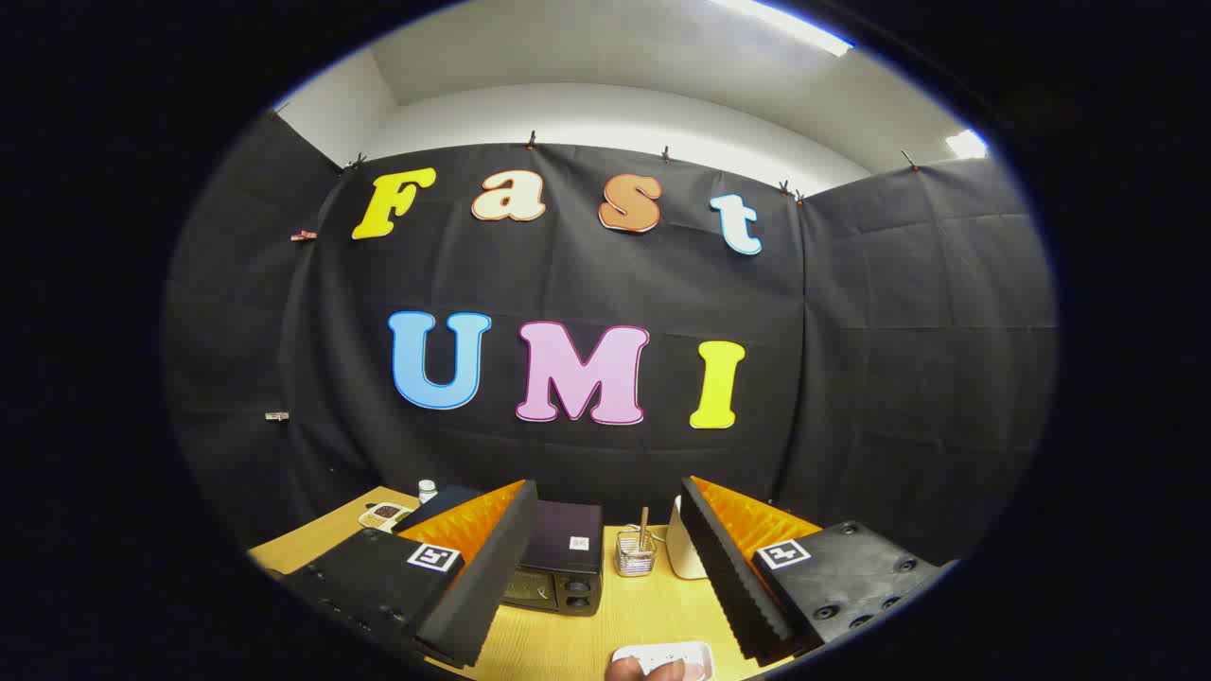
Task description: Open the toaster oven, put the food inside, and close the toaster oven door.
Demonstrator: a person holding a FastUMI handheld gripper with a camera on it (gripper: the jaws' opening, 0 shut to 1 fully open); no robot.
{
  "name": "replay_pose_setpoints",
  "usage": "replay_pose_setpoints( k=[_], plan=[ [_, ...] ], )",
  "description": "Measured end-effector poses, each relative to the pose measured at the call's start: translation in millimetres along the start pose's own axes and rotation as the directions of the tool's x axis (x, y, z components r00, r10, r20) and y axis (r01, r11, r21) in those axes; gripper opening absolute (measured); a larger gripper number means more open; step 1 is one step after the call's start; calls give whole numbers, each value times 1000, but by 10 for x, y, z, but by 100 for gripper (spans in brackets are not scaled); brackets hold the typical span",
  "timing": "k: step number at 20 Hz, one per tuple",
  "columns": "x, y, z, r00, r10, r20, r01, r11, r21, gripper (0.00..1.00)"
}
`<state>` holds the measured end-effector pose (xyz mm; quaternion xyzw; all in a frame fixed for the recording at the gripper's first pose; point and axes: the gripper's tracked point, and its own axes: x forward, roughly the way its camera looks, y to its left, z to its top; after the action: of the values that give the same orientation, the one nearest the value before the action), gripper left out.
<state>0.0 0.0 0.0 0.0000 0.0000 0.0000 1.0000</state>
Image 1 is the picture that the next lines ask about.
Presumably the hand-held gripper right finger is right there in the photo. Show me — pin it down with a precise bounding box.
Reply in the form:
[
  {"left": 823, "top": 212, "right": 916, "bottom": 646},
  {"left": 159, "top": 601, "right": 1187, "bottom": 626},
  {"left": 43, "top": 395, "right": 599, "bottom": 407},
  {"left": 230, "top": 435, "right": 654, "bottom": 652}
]
[{"left": 679, "top": 476, "right": 947, "bottom": 666}]

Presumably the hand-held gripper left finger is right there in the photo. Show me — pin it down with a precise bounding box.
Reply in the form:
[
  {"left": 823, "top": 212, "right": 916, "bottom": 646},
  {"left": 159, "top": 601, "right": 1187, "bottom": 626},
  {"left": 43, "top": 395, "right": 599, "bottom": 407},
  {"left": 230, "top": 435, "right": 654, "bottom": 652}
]
[{"left": 279, "top": 480, "right": 538, "bottom": 669}]

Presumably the black toaster oven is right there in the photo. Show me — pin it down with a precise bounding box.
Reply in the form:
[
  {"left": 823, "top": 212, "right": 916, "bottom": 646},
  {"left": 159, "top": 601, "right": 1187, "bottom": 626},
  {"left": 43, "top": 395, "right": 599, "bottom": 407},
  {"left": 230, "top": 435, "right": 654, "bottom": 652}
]
[{"left": 395, "top": 485, "right": 605, "bottom": 618}]

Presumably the white plate with cherry print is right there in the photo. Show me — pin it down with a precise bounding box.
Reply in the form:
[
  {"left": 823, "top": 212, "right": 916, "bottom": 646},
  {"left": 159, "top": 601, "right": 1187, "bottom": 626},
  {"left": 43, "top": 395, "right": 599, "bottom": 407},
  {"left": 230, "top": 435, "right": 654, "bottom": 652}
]
[{"left": 612, "top": 641, "right": 714, "bottom": 681}]

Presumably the cream slot toaster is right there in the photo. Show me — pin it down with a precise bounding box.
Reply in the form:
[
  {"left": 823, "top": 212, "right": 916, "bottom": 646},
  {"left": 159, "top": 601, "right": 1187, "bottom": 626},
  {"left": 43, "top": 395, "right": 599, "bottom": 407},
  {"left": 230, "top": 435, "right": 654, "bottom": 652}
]
[{"left": 665, "top": 495, "right": 709, "bottom": 581}]

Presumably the divided tray of grains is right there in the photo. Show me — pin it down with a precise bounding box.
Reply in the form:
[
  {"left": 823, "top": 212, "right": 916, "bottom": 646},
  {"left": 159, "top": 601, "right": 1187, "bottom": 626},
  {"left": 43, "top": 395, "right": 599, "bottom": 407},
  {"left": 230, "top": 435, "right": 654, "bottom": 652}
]
[{"left": 359, "top": 501, "right": 414, "bottom": 533}]

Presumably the wire mesh holder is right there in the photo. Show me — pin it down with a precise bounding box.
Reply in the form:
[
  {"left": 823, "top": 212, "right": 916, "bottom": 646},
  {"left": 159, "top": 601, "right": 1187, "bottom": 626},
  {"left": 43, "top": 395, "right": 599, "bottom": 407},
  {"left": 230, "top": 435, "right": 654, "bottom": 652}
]
[{"left": 615, "top": 530, "right": 658, "bottom": 578}]

